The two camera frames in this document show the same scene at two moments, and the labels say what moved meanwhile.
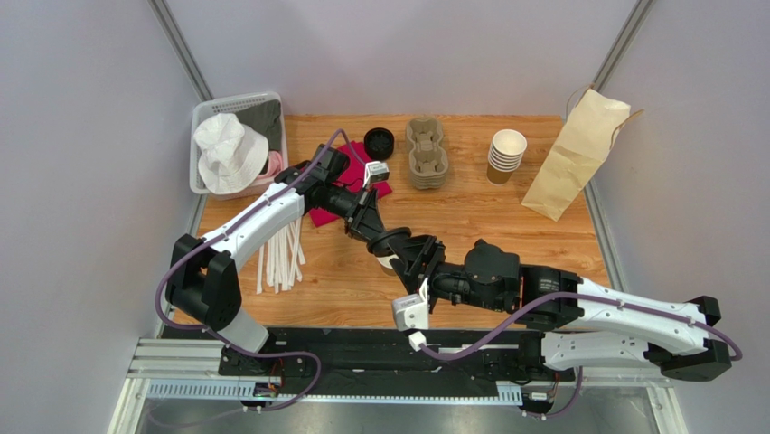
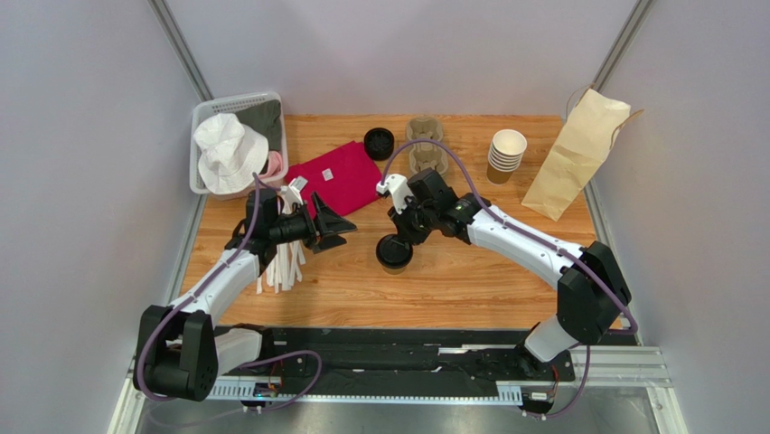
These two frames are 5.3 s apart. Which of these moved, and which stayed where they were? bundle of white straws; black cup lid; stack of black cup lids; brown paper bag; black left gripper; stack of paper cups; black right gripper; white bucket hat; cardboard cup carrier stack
Moved: black right gripper; black cup lid; black left gripper
Stayed: stack of black cup lids; cardboard cup carrier stack; bundle of white straws; white bucket hat; brown paper bag; stack of paper cups
